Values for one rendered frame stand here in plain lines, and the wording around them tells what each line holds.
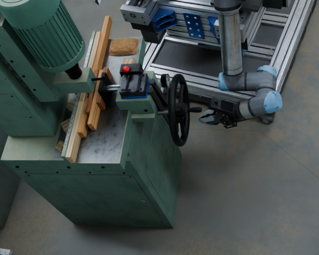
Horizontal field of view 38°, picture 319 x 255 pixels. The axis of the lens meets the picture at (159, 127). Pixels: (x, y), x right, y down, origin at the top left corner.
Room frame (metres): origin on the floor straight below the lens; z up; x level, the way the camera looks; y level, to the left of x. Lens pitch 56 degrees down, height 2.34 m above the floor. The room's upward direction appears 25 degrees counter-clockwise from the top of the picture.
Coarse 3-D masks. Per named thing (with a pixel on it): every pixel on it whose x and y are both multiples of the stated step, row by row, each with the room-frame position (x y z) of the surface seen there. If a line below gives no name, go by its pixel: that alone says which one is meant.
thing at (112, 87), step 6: (102, 72) 1.25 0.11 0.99; (108, 78) 1.24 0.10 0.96; (102, 84) 1.19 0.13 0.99; (108, 84) 1.22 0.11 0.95; (120, 84) 1.18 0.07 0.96; (102, 90) 1.17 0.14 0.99; (108, 90) 1.19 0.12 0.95; (114, 90) 1.18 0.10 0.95; (102, 96) 1.17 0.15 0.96; (108, 96) 1.18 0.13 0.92; (108, 102) 1.17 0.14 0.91
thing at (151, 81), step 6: (150, 84) 1.12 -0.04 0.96; (156, 84) 1.12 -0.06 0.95; (150, 90) 1.09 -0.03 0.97; (156, 90) 1.11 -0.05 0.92; (156, 96) 1.08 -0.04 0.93; (162, 96) 1.12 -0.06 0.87; (156, 102) 1.08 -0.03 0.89; (162, 102) 1.12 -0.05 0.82; (162, 108) 1.08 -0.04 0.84; (168, 120) 1.08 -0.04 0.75
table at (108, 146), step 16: (144, 48) 1.40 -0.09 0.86; (112, 64) 1.35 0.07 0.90; (112, 80) 1.27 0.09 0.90; (112, 96) 1.20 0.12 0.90; (112, 112) 1.12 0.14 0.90; (128, 112) 1.09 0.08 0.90; (112, 128) 1.05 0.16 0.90; (128, 128) 1.04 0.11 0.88; (80, 144) 1.05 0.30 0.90; (96, 144) 1.02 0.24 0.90; (112, 144) 0.99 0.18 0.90; (128, 144) 0.99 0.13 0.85; (80, 160) 0.98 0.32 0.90; (96, 160) 0.95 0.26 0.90; (112, 160) 0.92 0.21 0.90
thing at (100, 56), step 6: (108, 18) 1.57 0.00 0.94; (108, 24) 1.55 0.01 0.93; (102, 30) 1.52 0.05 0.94; (108, 30) 1.53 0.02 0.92; (102, 36) 1.48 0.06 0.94; (108, 36) 1.50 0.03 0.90; (102, 42) 1.45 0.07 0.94; (102, 48) 1.43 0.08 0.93; (96, 54) 1.40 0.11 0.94; (102, 54) 1.41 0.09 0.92; (96, 60) 1.37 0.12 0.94; (102, 60) 1.39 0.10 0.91; (96, 66) 1.34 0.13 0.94; (84, 108) 1.17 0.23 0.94; (84, 114) 1.14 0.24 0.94; (84, 120) 1.11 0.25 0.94; (84, 126) 1.09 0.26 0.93; (78, 132) 1.07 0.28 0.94; (84, 132) 1.07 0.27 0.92
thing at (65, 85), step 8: (56, 72) 1.27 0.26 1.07; (64, 72) 1.26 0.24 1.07; (88, 72) 1.21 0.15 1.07; (56, 80) 1.24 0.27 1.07; (64, 80) 1.22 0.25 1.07; (72, 80) 1.20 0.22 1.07; (80, 80) 1.19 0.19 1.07; (88, 80) 1.18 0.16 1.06; (64, 88) 1.22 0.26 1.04; (72, 88) 1.20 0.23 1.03; (80, 88) 1.19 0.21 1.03; (88, 88) 1.17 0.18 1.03
